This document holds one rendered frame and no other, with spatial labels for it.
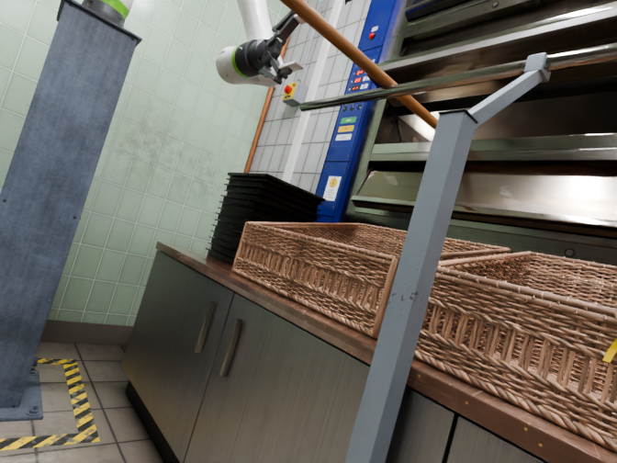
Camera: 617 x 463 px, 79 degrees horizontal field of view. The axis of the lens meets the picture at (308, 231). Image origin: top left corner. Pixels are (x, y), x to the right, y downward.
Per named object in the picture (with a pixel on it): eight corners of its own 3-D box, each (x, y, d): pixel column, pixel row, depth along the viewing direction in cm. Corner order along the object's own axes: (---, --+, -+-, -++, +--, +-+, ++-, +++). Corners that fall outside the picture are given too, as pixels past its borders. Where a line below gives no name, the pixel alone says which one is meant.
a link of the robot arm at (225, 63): (211, 85, 118) (207, 48, 116) (245, 87, 126) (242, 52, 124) (233, 78, 108) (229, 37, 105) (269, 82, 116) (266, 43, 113)
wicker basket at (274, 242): (339, 293, 139) (359, 222, 141) (489, 352, 96) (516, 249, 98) (227, 270, 108) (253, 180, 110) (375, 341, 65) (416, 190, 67)
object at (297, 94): (291, 107, 198) (297, 89, 198) (303, 105, 190) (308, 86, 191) (280, 101, 193) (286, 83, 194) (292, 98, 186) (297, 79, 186)
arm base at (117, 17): (66, 31, 129) (72, 15, 130) (112, 54, 139) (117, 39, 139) (75, 5, 109) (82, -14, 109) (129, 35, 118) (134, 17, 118)
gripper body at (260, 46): (273, 50, 108) (293, 42, 102) (264, 76, 108) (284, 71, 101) (252, 34, 103) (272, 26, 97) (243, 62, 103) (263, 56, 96)
